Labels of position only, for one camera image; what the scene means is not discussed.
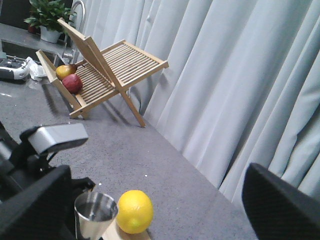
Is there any wooden folding dish rack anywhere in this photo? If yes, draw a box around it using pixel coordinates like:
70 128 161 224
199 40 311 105
36 18 169 127

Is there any potted green plant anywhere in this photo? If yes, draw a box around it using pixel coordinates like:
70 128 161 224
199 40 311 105
24 0 77 44

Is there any white crumpled cloth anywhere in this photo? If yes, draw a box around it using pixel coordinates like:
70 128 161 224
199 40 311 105
25 56 47 82

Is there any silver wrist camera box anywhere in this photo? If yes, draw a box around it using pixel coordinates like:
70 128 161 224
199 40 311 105
20 123 89 155

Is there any grey white controller device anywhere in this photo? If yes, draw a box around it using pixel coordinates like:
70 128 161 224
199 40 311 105
0 56 29 82

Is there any red apple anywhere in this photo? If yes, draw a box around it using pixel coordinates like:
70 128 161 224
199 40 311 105
62 73 83 94

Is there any bamboo cutting board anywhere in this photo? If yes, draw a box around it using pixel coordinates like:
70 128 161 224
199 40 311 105
102 220 151 240

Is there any grey curtain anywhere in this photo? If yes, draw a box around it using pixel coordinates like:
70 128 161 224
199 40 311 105
83 0 320 206

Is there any chrome kitchen faucet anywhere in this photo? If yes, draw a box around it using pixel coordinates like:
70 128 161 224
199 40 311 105
62 0 87 64

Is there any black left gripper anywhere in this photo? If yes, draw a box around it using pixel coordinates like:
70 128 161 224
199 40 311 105
0 122 96 240

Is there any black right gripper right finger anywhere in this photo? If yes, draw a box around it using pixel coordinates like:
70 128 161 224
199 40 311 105
241 163 320 240

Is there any yellow lemon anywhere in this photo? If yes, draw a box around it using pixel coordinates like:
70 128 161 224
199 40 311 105
116 189 154 234

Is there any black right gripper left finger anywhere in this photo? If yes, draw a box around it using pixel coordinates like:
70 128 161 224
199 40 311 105
0 165 75 240

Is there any steel double jigger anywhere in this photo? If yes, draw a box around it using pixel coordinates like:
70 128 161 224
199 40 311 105
74 191 118 240

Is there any yellow green pear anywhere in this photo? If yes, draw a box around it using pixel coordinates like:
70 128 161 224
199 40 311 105
55 64 84 81

